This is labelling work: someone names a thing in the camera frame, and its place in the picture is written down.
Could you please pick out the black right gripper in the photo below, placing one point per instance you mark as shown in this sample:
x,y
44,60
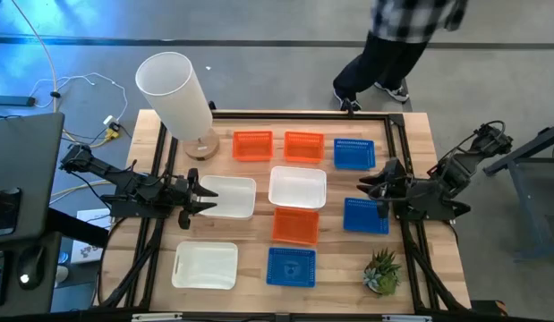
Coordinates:
x,y
395,179

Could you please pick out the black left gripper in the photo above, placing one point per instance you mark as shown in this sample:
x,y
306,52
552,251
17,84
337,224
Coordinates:
x,y
182,192

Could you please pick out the white plastic bin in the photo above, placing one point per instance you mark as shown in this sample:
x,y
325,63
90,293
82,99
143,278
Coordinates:
x,y
205,266
232,197
297,188

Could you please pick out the blue slotted plastic basket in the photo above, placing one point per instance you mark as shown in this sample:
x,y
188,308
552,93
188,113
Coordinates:
x,y
291,267
355,154
363,217

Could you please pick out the orange slotted plastic basket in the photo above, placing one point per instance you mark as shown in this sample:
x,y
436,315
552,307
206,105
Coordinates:
x,y
253,146
303,147
295,226

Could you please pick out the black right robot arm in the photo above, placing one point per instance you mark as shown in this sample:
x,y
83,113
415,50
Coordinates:
x,y
455,170

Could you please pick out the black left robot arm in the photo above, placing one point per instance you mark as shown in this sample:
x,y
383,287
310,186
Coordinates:
x,y
124,179

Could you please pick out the small green succulent plant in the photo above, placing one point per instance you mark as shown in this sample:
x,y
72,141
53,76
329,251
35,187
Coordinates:
x,y
383,275

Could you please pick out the white cylinder lamp wooden base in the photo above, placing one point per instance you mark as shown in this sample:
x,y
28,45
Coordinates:
x,y
173,94

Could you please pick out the yellow plug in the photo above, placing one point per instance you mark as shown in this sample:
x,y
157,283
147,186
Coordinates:
x,y
113,133

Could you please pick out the white plug adapter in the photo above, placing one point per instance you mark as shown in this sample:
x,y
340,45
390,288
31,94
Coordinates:
x,y
110,120

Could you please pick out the white label strip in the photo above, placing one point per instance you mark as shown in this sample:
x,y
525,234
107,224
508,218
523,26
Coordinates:
x,y
406,318
156,317

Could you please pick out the white printed paper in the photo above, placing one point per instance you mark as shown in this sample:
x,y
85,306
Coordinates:
x,y
86,255

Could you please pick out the black diagonal beam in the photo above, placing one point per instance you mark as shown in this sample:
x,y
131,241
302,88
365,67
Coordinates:
x,y
75,227

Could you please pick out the person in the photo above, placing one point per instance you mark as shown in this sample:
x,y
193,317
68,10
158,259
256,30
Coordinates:
x,y
393,58

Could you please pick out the blue-grey metal table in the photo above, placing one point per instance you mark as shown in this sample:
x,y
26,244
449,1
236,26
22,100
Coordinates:
x,y
527,188

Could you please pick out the white cup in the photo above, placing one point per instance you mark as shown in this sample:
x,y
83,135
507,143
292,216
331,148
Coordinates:
x,y
62,275

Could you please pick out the black box orange corner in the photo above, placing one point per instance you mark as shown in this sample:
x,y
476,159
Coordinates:
x,y
489,307

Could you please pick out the dark grey desk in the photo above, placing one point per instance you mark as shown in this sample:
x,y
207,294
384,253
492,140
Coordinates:
x,y
48,277

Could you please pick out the grey slanted panel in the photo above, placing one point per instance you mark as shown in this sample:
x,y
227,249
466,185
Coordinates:
x,y
26,156

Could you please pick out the black computer mouse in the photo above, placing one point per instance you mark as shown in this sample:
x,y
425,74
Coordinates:
x,y
31,268

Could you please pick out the glossy black device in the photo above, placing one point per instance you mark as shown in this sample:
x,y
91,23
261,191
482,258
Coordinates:
x,y
4,212

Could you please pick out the black power strip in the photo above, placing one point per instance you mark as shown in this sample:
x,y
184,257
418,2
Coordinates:
x,y
12,100

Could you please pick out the small black frame clamp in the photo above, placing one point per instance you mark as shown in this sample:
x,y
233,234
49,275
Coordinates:
x,y
212,105

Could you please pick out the black aluminium rig frame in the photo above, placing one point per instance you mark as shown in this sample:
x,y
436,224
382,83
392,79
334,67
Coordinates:
x,y
303,115

